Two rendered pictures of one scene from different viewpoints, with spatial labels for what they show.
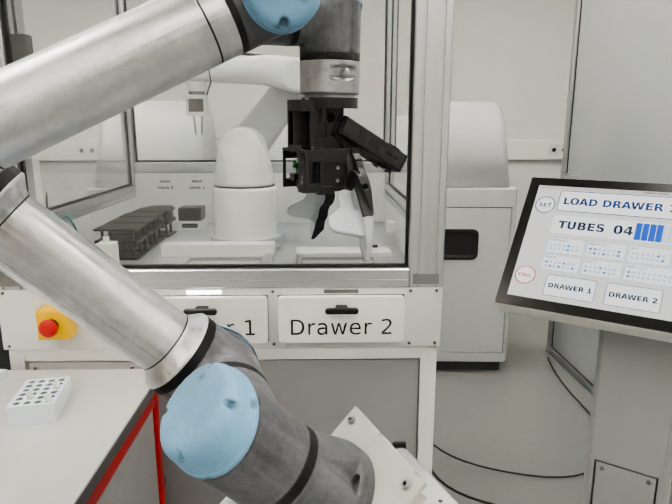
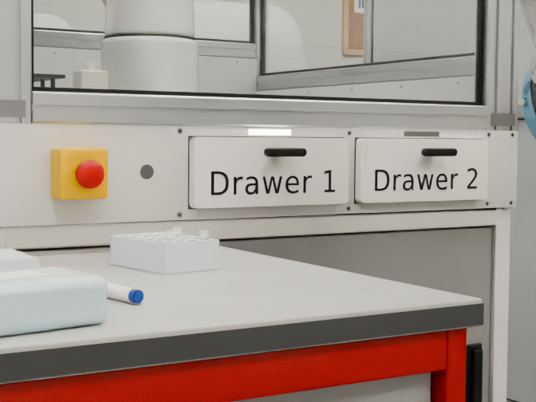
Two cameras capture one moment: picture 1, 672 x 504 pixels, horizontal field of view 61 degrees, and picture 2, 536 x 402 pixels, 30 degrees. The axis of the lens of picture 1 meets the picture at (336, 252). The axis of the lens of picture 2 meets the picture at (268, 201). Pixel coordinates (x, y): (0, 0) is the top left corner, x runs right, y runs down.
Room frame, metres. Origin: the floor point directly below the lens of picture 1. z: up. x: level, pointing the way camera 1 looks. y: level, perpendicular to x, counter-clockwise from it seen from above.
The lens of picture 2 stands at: (-0.13, 1.11, 0.93)
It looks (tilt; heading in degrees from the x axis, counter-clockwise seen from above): 4 degrees down; 330
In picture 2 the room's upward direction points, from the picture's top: straight up
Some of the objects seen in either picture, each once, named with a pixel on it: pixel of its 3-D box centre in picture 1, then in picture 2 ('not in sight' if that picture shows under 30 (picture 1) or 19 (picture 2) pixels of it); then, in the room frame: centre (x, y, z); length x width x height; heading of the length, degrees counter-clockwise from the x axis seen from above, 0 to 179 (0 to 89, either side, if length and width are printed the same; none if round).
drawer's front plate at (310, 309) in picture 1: (341, 318); (424, 170); (1.26, -0.01, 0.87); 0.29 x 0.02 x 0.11; 91
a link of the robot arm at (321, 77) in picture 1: (330, 81); not in sight; (0.74, 0.01, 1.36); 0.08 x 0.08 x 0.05
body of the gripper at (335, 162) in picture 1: (324, 146); not in sight; (0.75, 0.02, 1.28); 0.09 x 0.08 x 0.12; 119
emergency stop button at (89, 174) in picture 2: (49, 327); (88, 174); (1.20, 0.63, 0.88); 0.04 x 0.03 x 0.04; 91
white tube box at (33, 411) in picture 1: (40, 399); (163, 251); (1.04, 0.58, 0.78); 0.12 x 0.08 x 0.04; 11
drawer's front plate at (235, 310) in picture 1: (204, 319); (272, 171); (1.25, 0.30, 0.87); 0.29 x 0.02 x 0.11; 91
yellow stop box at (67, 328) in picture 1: (56, 322); (80, 173); (1.23, 0.63, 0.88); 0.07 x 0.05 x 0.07; 91
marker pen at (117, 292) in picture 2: not in sight; (100, 288); (0.85, 0.74, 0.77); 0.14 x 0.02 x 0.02; 12
